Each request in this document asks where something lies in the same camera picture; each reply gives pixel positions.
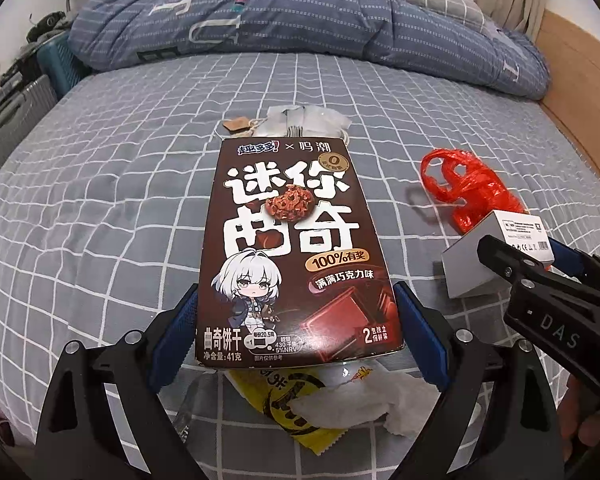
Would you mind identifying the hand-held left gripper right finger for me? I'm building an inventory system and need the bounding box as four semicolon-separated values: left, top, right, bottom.
392;281;566;480

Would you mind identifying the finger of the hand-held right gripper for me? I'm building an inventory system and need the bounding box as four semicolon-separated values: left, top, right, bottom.
549;239;600;306
476;234;556;288

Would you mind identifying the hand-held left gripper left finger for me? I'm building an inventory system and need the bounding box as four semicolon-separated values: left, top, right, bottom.
34;282;201;480

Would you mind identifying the small white box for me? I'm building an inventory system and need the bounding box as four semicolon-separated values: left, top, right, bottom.
441;210;555;300

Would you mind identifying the red plastic bag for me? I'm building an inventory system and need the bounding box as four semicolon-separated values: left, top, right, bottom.
420;147;528;235

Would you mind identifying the clear plastic bag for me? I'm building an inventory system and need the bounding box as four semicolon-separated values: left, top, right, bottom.
172;360;241;441

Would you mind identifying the white tissue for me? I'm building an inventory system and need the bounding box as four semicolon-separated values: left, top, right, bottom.
292;365;448;437

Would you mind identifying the yellow snack wrapper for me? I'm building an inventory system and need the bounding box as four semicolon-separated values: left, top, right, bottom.
227;362;381;453

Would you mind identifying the brown cookie box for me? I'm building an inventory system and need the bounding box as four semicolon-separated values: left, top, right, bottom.
195;137;407;372

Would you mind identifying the white drawstring pouch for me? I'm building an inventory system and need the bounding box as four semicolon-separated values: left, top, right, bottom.
215;104;353;142

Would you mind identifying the person's right hand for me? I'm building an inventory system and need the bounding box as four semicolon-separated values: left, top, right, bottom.
560;375;600;480

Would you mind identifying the grey checked bed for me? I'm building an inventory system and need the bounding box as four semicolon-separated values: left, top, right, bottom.
0;52;600;480

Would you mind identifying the wooden headboard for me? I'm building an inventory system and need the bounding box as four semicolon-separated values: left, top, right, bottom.
535;9;600;201

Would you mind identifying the grey suitcase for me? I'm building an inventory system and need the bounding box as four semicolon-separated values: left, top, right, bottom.
0;76;63;196

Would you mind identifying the teal suitcase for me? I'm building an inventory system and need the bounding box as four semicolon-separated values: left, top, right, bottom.
36;40;88;101

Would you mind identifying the blue striped duvet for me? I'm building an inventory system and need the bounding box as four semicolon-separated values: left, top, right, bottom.
69;0;552;101

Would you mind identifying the black gadget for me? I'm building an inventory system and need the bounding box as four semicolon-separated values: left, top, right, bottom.
25;10;73;43

